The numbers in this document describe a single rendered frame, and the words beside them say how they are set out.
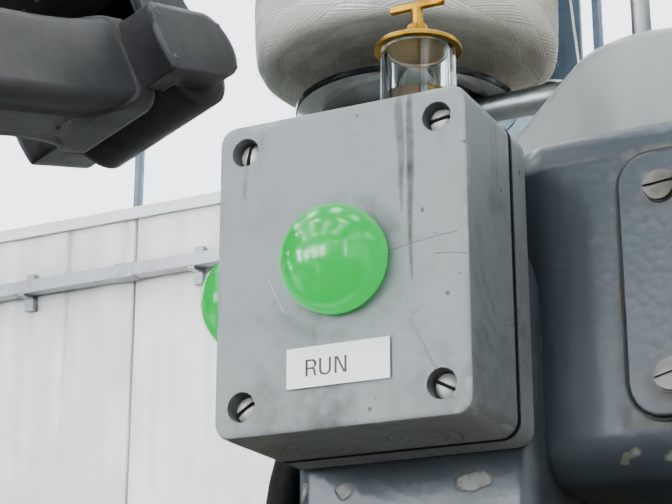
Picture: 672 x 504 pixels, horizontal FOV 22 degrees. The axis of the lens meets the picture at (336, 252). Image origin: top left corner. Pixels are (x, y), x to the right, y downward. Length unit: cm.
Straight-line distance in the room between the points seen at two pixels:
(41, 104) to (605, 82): 33
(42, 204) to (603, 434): 703
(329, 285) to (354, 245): 1
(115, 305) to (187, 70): 618
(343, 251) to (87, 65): 46
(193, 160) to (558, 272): 663
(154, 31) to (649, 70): 35
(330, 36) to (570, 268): 42
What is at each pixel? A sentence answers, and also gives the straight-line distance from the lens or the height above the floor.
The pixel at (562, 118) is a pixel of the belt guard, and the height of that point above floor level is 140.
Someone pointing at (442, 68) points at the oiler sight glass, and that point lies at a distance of 56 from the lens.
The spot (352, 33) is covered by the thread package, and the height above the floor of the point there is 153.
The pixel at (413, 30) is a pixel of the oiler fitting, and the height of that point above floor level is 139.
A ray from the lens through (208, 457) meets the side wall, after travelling 667.
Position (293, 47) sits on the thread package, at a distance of 90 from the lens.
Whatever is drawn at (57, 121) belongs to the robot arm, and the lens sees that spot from 88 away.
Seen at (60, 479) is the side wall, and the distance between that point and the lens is 703.
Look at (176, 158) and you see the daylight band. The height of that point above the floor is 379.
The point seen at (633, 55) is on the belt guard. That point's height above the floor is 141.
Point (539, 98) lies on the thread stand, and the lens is 89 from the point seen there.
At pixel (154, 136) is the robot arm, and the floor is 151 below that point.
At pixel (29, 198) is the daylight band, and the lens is 753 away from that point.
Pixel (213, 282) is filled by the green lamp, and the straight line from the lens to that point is 48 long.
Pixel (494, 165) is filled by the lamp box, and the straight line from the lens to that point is 47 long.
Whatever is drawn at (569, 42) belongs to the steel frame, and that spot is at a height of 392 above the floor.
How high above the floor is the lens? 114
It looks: 19 degrees up
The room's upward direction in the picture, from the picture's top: straight up
